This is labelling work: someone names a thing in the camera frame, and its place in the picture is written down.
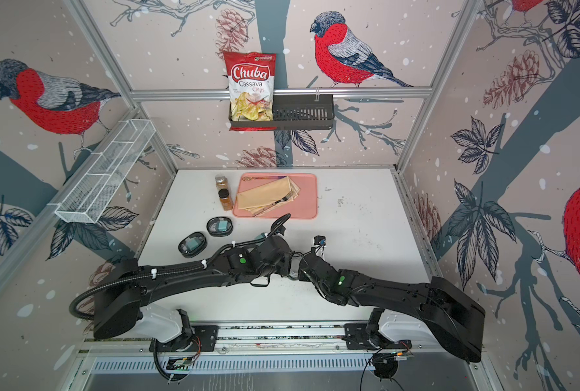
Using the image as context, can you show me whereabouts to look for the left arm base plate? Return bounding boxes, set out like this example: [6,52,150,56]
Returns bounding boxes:
[149,325,219,353]

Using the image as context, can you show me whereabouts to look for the brown spice bottle black cap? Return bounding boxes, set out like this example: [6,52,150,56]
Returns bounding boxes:
[218,188,233,211]

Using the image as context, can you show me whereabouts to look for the tan spice jar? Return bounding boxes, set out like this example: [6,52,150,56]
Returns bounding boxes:
[215,174,229,192]

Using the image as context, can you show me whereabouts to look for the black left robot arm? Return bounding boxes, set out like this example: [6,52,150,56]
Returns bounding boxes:
[68,213,292,340]

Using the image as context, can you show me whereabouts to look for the white wire mesh basket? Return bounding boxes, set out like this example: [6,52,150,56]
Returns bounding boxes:
[55,119,156,223]

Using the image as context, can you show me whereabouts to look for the black cable front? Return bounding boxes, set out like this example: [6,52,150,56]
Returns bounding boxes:
[206,216,235,238]

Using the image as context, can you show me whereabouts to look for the black wall basket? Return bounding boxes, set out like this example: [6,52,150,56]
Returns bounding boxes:
[229,94,335,131]

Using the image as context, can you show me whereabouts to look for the pink plastic tray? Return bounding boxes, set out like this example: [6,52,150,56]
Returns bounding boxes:
[232,172,318,219]

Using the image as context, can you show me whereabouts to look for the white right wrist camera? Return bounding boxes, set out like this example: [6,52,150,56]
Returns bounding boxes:
[312,236,326,254]

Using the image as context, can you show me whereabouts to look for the red cassava chips bag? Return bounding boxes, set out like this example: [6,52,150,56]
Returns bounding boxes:
[223,51,276,122]

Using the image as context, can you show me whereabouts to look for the black cable with charger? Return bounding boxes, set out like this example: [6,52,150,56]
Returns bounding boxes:
[178,231,209,259]

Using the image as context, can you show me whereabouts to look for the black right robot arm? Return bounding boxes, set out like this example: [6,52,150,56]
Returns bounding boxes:
[299,251,486,363]

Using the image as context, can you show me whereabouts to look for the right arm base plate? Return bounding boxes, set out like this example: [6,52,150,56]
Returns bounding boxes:
[342,323,412,350]

